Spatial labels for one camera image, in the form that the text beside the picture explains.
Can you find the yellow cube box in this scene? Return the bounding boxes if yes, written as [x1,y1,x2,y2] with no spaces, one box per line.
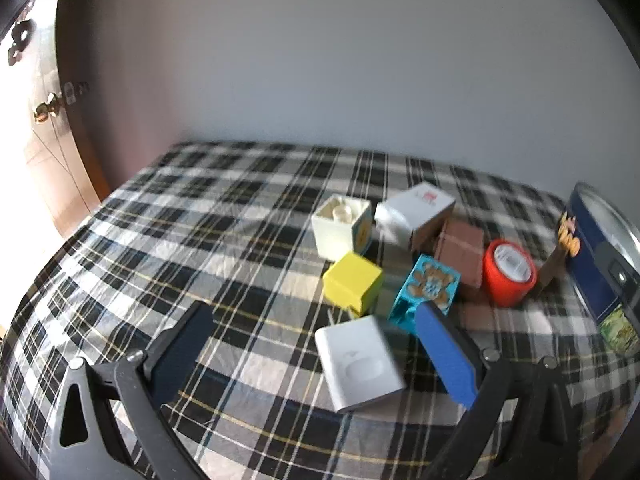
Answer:
[322,251,385,317]

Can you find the blue round tin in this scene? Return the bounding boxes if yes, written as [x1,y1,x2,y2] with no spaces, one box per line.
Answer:
[560,181,640,359]

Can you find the small wooden stand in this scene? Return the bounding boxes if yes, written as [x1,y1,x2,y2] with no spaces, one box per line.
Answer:
[537,240,569,292]

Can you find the cream box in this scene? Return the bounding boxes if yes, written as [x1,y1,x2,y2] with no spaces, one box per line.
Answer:
[311,195,374,261]

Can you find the brown box with rubber band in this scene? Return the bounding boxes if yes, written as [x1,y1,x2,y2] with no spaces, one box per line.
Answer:
[433,220,486,302]

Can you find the brass door knob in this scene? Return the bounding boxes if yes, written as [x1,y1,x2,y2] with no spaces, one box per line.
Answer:
[33,92,63,124]

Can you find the white flat box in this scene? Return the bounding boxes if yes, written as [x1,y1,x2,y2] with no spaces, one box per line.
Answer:
[314,315,408,414]

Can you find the white cardboard box red logo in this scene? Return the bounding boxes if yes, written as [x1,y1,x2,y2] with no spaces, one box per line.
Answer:
[375,182,456,251]

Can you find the dark door lock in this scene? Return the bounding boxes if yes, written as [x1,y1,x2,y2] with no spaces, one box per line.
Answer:
[6,19,32,67]

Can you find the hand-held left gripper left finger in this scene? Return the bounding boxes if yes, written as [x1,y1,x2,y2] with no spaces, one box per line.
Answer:
[49,300,216,480]

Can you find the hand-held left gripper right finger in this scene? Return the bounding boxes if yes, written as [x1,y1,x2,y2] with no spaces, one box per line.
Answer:
[414,302,577,480]

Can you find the teal teddy bear box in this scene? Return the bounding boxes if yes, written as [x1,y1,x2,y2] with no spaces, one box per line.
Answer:
[387,254,462,334]

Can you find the red tape roll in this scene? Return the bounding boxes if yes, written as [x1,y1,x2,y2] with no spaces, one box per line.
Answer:
[482,239,539,309]

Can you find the wooden door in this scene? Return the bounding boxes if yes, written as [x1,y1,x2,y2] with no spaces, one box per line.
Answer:
[0,0,112,333]

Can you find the black and white plaid blanket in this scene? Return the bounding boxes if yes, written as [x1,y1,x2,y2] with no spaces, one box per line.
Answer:
[0,140,640,480]

